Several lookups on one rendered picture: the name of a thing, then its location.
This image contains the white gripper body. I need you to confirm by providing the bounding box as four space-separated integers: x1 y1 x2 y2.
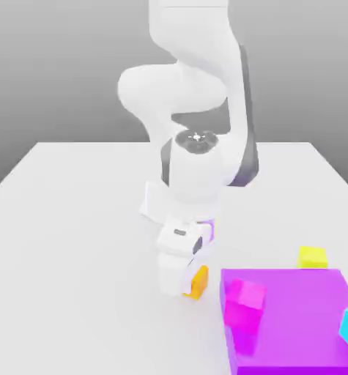
158 250 200 297

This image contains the small orange cube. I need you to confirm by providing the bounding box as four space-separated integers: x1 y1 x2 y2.
182 264 210 302

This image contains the small magenta cube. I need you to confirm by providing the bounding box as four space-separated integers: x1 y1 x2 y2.
223 278 268 334

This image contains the small yellow cube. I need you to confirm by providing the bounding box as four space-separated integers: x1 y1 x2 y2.
297 245 329 270

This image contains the large purple box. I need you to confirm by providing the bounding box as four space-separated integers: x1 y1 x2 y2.
220 267 348 375

